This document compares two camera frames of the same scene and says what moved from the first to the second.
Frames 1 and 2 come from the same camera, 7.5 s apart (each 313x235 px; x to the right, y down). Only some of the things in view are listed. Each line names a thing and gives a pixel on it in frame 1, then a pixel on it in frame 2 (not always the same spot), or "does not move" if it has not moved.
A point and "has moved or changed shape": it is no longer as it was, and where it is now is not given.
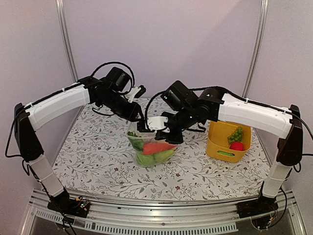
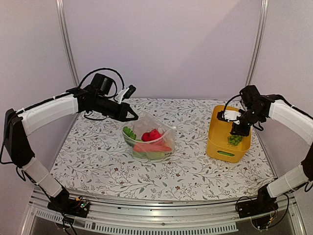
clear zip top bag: [148, 152] has moved or changed shape
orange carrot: [150, 148] has moved or changed shape
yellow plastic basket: [228, 142] does not move
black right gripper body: [184, 118] -> [250, 117]
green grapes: [237, 136] does not move
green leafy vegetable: [137, 141] -> [130, 133]
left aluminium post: [62, 20] does not move
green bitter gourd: [226, 153] does not move
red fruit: [236, 145] -> [152, 134]
